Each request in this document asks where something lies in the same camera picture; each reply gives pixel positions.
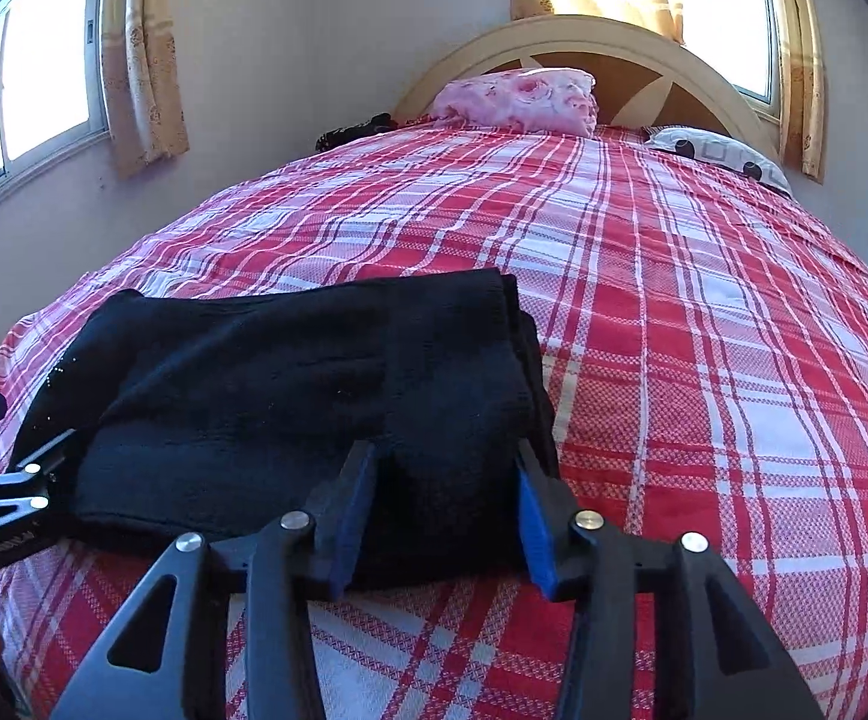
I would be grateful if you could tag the pink floral pillow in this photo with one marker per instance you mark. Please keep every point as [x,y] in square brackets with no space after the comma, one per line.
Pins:
[516,101]

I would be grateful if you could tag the white patterned pillow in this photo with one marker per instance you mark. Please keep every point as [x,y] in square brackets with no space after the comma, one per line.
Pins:
[718,154]

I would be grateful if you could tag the red plaid bedspread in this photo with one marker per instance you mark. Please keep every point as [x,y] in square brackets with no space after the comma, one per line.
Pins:
[703,315]

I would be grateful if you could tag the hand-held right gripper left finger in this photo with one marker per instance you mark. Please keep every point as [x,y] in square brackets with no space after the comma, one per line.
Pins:
[351,510]

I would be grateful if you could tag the side wall window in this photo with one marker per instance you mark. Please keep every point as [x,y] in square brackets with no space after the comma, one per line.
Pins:
[44,52]

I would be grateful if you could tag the black pants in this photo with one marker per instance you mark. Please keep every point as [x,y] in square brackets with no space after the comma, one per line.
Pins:
[254,390]

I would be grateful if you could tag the window behind headboard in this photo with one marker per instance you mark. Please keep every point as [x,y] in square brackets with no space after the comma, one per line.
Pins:
[726,15]

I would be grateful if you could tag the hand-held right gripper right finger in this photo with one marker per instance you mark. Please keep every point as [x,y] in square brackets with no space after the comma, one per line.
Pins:
[539,540]

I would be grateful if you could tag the cream wooden headboard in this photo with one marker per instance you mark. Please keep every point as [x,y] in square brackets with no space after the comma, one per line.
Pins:
[554,37]

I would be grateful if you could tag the black cloth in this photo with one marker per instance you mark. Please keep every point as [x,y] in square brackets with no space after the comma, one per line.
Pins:
[351,133]

